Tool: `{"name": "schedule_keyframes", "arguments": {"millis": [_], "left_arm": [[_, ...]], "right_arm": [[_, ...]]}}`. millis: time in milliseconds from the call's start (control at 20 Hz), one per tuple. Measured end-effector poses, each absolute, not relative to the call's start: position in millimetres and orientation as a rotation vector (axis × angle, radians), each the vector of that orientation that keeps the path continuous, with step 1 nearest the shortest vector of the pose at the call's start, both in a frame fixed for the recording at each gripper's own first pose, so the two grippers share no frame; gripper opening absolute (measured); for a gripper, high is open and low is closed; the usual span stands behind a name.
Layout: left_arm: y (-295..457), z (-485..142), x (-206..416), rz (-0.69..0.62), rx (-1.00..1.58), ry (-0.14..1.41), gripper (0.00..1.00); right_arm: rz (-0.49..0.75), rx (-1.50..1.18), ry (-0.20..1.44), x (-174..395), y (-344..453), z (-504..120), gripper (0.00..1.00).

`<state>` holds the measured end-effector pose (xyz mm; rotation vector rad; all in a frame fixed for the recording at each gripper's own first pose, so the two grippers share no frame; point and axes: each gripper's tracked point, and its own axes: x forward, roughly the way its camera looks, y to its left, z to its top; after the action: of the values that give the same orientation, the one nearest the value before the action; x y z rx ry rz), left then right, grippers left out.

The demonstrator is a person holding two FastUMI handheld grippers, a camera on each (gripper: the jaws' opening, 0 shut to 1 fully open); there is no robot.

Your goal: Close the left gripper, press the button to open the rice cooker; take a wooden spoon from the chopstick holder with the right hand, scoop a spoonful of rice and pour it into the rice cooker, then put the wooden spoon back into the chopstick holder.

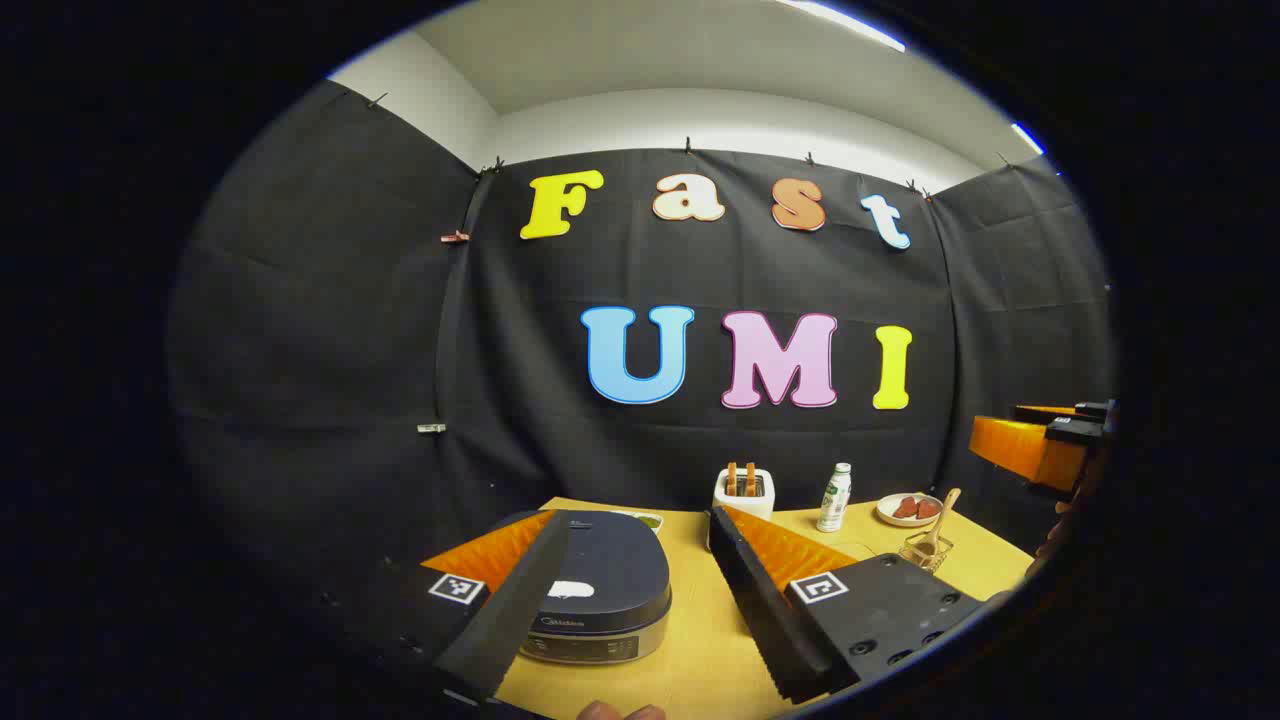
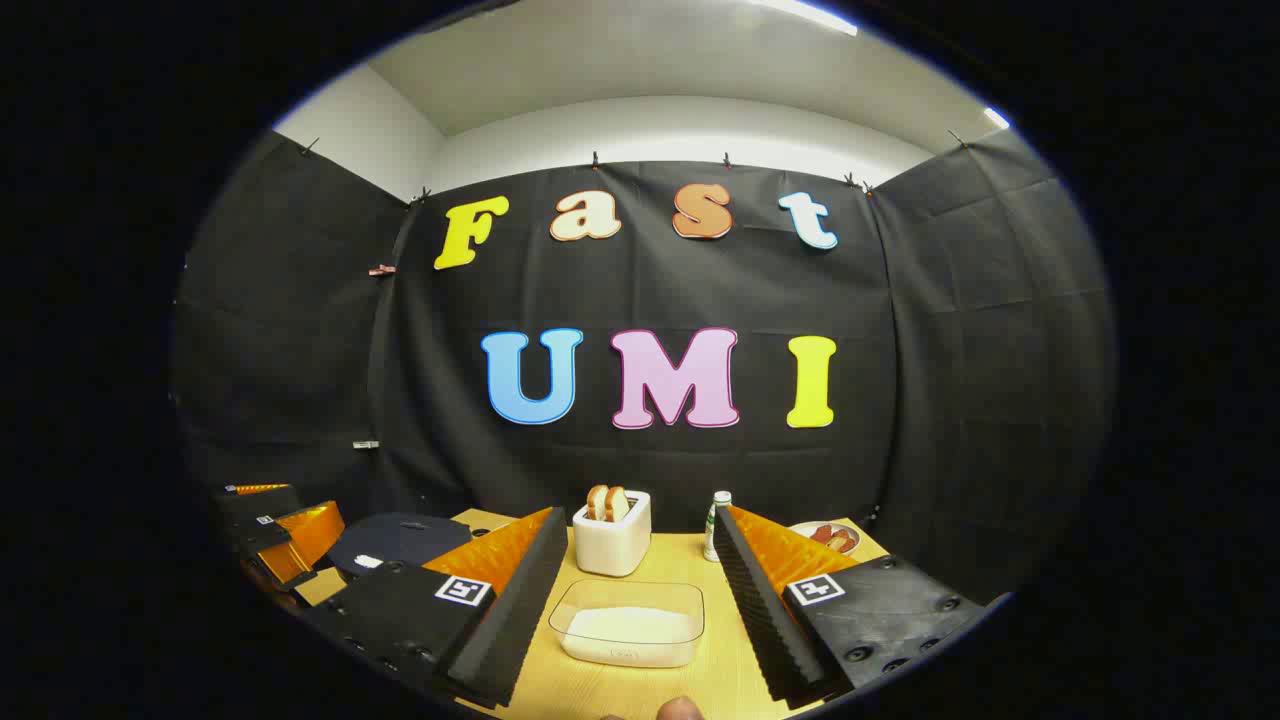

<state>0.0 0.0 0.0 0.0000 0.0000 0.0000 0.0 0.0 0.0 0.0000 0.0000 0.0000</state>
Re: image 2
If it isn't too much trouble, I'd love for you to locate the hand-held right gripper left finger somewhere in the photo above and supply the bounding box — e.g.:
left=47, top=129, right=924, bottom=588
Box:
left=300, top=506, right=570, bottom=709

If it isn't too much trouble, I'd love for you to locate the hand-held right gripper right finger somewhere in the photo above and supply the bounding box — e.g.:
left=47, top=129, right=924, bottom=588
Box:
left=712, top=504, right=991, bottom=711

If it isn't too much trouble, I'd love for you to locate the dark blue rice cooker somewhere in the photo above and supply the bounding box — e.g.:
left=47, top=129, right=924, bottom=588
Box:
left=327, top=512, right=473, bottom=582

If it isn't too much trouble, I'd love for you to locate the clear plastic box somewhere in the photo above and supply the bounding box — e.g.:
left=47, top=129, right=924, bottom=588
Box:
left=548, top=579, right=706, bottom=669

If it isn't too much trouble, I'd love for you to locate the white plate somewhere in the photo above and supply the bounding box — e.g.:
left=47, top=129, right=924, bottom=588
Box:
left=788, top=520, right=862, bottom=557

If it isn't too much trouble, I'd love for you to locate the white milk bottle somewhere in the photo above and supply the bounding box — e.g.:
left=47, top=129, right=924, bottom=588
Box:
left=703, top=490, right=733, bottom=563

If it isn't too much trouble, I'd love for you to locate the white toaster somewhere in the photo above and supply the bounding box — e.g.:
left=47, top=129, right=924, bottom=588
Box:
left=572, top=490, right=653, bottom=578

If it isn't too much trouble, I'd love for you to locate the black backdrop cloth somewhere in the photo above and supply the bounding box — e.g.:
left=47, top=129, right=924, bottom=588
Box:
left=170, top=128, right=1116, bottom=611

